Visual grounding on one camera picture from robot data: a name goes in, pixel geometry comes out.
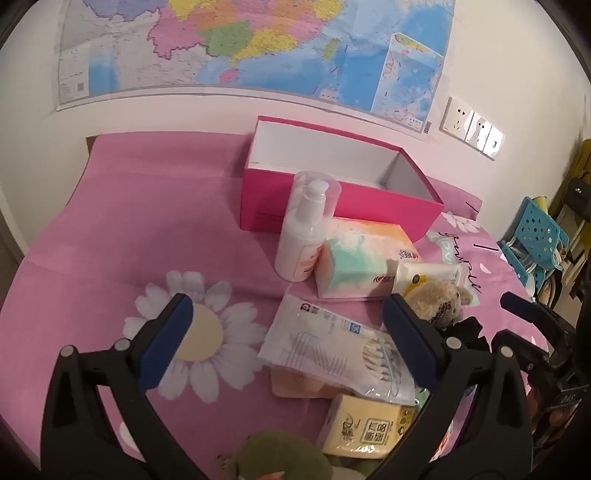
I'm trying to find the yellow tissue pack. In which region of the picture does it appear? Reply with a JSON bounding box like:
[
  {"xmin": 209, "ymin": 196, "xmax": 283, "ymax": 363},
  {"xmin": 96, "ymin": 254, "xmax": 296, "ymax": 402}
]
[{"xmin": 318, "ymin": 392, "xmax": 416, "ymax": 460}]

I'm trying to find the green dinosaur plush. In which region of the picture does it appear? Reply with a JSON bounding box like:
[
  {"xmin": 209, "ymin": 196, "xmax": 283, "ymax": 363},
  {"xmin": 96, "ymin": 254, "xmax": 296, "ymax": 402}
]
[{"xmin": 219, "ymin": 431, "xmax": 365, "ymax": 480}]

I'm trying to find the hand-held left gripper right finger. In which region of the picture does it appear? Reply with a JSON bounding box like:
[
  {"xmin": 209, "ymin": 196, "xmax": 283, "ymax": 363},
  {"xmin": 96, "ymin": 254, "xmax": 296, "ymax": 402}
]
[{"xmin": 369, "ymin": 293, "xmax": 534, "ymax": 480}]

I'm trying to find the colourful wall map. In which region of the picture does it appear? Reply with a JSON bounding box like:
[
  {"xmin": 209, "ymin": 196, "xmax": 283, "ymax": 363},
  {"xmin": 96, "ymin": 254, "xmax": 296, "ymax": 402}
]
[{"xmin": 55, "ymin": 0, "xmax": 455, "ymax": 141}]

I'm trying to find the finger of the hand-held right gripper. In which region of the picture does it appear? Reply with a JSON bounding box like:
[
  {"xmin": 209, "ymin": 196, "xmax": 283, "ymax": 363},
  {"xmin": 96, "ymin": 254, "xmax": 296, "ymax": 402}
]
[
  {"xmin": 491, "ymin": 330, "xmax": 555, "ymax": 376},
  {"xmin": 500, "ymin": 292, "xmax": 578, "ymax": 334}
]

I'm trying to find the blue perforated plastic basket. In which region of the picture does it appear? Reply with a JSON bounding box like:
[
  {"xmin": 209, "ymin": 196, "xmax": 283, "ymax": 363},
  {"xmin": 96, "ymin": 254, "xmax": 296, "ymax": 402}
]
[{"xmin": 498, "ymin": 196, "xmax": 570, "ymax": 289}]

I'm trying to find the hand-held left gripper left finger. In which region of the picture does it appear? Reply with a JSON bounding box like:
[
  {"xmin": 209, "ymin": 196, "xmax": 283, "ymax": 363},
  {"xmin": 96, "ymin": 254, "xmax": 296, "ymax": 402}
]
[{"xmin": 41, "ymin": 293, "xmax": 204, "ymax": 480}]

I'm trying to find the black bag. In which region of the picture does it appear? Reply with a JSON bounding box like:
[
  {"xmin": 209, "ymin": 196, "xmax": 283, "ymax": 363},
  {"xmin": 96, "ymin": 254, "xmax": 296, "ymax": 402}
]
[{"xmin": 564, "ymin": 178, "xmax": 591, "ymax": 213}]

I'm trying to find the pink cardboard box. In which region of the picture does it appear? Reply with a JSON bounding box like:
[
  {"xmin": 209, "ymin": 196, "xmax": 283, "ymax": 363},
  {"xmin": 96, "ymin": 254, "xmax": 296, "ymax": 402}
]
[{"xmin": 239, "ymin": 115, "xmax": 445, "ymax": 244}]

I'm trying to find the white lotion pump bottle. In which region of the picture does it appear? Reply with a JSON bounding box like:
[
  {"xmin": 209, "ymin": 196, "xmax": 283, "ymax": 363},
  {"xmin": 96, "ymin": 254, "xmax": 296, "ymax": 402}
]
[{"xmin": 274, "ymin": 171, "xmax": 342, "ymax": 283}]

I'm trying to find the yellow garment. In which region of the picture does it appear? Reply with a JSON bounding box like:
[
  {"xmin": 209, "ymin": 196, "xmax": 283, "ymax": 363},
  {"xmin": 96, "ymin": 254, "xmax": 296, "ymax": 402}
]
[{"xmin": 570, "ymin": 138, "xmax": 591, "ymax": 185}]

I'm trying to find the beige teddy bear plush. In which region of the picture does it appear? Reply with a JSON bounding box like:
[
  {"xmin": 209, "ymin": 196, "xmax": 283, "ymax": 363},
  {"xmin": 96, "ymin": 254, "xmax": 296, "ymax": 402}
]
[{"xmin": 409, "ymin": 279, "xmax": 474, "ymax": 326}]

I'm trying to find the pink daisy printed blanket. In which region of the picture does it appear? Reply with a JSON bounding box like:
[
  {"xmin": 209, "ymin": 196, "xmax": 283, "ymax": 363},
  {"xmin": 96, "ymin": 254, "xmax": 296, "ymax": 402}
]
[{"xmin": 0, "ymin": 131, "xmax": 555, "ymax": 480}]

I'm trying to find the cotton swab bag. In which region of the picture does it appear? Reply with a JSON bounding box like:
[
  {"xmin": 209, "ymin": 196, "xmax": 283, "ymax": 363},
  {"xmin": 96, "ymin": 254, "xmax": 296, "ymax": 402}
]
[{"xmin": 257, "ymin": 293, "xmax": 416, "ymax": 407}]

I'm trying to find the pastel tissue pack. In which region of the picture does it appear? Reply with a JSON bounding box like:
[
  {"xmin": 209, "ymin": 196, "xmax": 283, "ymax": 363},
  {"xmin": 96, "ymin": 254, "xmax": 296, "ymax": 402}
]
[{"xmin": 315, "ymin": 217, "xmax": 421, "ymax": 301}]

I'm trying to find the pink pouch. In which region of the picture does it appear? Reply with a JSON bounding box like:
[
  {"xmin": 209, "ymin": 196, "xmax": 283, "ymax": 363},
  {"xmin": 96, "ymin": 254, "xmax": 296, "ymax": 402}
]
[{"xmin": 270, "ymin": 364, "xmax": 352, "ymax": 400}]

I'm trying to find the white wall socket panel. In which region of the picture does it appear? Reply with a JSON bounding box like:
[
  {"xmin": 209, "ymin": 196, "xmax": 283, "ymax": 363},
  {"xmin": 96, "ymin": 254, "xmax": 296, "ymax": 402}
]
[
  {"xmin": 480, "ymin": 121, "xmax": 505, "ymax": 161},
  {"xmin": 438, "ymin": 96, "xmax": 474, "ymax": 139},
  {"xmin": 465, "ymin": 111, "xmax": 491, "ymax": 148}
]

